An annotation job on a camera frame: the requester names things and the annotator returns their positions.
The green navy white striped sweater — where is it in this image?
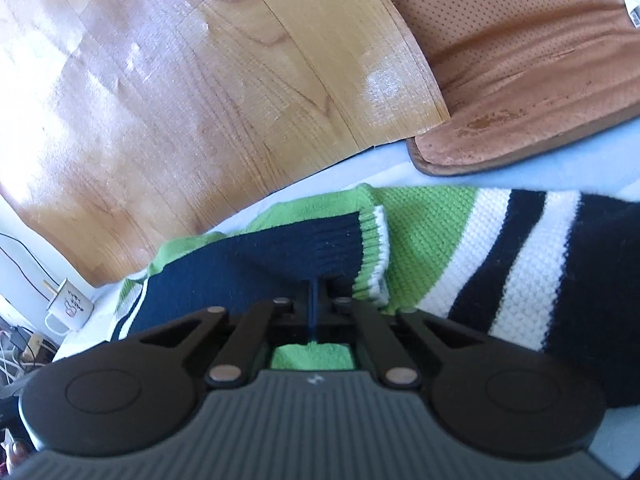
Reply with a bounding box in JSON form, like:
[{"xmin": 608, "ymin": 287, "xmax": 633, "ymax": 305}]
[{"xmin": 108, "ymin": 184, "xmax": 639, "ymax": 408}]

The white enamel mug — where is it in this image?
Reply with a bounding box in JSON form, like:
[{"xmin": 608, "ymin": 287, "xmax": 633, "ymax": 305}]
[{"xmin": 43, "ymin": 280, "xmax": 94, "ymax": 336}]

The wooden stick in mug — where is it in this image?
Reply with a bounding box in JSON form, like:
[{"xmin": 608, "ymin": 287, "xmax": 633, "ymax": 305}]
[{"xmin": 42, "ymin": 280, "xmax": 58, "ymax": 296}]

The wooden headboard panel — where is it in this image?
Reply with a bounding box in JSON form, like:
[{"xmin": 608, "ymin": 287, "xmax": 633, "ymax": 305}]
[{"xmin": 1, "ymin": 0, "xmax": 448, "ymax": 286}]

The brown perforated cushion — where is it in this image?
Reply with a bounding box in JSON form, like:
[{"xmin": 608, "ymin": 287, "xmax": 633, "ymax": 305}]
[{"xmin": 390, "ymin": 0, "xmax": 639, "ymax": 176}]

